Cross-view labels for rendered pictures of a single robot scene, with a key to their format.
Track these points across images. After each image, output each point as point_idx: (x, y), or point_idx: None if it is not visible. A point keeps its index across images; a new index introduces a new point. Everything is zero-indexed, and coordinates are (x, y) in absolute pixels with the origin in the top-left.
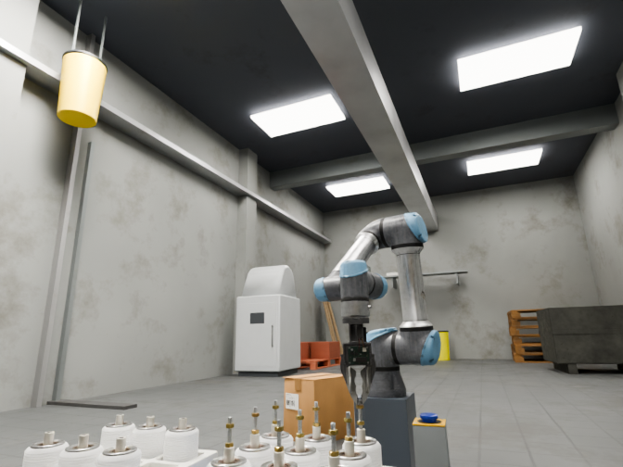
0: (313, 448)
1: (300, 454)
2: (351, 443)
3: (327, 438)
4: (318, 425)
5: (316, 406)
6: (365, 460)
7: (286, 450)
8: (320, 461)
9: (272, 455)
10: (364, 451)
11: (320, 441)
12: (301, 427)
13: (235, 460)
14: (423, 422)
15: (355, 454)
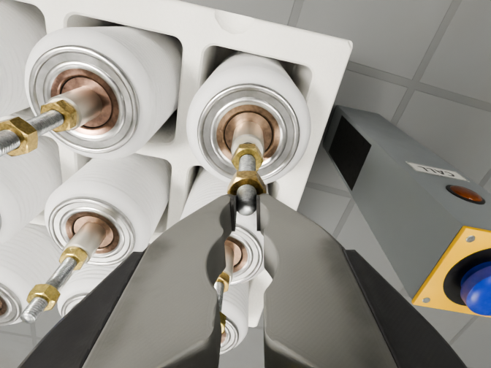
0: (120, 220)
1: (109, 265)
2: None
3: (128, 116)
4: (73, 126)
5: (12, 150)
6: (259, 272)
7: (61, 240)
8: (153, 225)
9: (22, 211)
10: (259, 243)
11: (114, 150)
12: (68, 275)
13: None
14: (450, 300)
15: (235, 247)
